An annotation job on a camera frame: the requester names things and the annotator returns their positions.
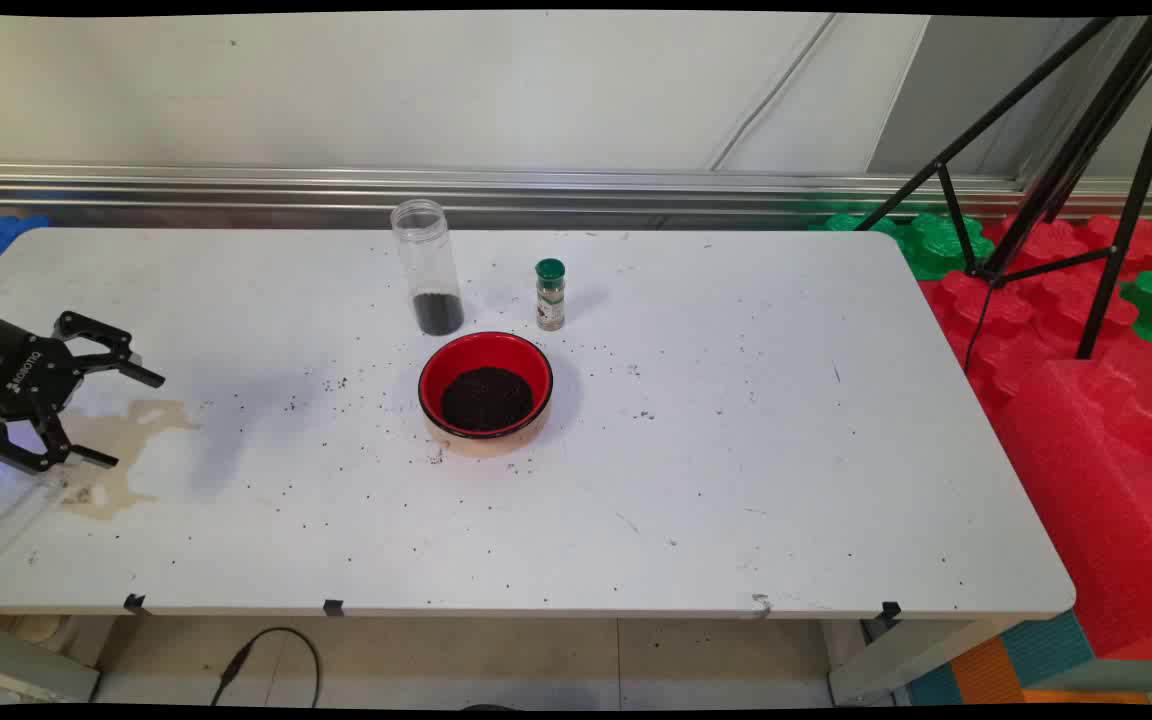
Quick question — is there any red bowl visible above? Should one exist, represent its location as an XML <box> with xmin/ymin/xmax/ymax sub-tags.
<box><xmin>418</xmin><ymin>331</ymin><xmax>554</xmax><ymax>459</ymax></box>

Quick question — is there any green capped spice bottle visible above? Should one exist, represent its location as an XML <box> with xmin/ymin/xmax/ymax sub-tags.
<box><xmin>535</xmin><ymin>258</ymin><xmax>567</xmax><ymax>332</ymax></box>

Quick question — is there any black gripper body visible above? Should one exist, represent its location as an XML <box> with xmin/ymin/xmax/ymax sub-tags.
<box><xmin>0</xmin><ymin>305</ymin><xmax>73</xmax><ymax>421</ymax></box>

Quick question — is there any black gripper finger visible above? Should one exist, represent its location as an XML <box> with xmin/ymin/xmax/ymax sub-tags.
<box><xmin>0</xmin><ymin>405</ymin><xmax>120</xmax><ymax>475</ymax></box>
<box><xmin>51</xmin><ymin>311</ymin><xmax>166</xmax><ymax>389</ymax></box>

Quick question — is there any black seeds pile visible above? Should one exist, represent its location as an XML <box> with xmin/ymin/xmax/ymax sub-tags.
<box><xmin>440</xmin><ymin>366</ymin><xmax>535</xmax><ymax>433</ymax></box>

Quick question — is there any aluminium wall rail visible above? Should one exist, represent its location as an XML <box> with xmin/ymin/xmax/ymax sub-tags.
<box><xmin>0</xmin><ymin>163</ymin><xmax>1152</xmax><ymax>223</ymax></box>

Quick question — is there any blue foam gear tile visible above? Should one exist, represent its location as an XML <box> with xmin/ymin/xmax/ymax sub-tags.
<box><xmin>0</xmin><ymin>213</ymin><xmax>52</xmax><ymax>276</ymax></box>

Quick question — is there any thin black tripod cable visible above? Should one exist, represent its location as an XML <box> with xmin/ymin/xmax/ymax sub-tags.
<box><xmin>964</xmin><ymin>280</ymin><xmax>997</xmax><ymax>373</ymax></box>

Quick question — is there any orange foam floor tile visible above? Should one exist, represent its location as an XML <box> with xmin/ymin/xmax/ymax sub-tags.
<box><xmin>951</xmin><ymin>637</ymin><xmax>1152</xmax><ymax>706</ymax></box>

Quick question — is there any large red foam block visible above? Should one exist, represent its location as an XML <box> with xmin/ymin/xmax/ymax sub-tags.
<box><xmin>991</xmin><ymin>335</ymin><xmax>1152</xmax><ymax>661</ymax></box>

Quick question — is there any clear plastic jar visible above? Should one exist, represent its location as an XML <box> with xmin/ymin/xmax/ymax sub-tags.
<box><xmin>391</xmin><ymin>199</ymin><xmax>465</xmax><ymax>337</ymax></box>

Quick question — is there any teal foam floor tile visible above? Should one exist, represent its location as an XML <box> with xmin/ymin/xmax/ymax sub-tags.
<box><xmin>906</xmin><ymin>610</ymin><xmax>1097</xmax><ymax>706</ymax></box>

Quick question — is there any black tripod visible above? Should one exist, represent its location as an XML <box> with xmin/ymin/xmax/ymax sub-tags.
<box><xmin>851</xmin><ymin>14</ymin><xmax>1152</xmax><ymax>373</ymax></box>

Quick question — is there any white wall cable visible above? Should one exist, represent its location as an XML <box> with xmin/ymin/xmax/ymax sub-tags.
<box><xmin>708</xmin><ymin>14</ymin><xmax>837</xmax><ymax>171</ymax></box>

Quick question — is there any grey table leg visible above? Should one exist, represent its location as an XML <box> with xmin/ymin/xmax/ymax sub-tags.
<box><xmin>0</xmin><ymin>620</ymin><xmax>102</xmax><ymax>703</ymax></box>
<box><xmin>826</xmin><ymin>615</ymin><xmax>1027</xmax><ymax>706</ymax></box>

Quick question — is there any black cable with plug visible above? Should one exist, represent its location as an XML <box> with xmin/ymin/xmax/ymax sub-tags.
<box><xmin>211</xmin><ymin>627</ymin><xmax>322</xmax><ymax>709</ymax></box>

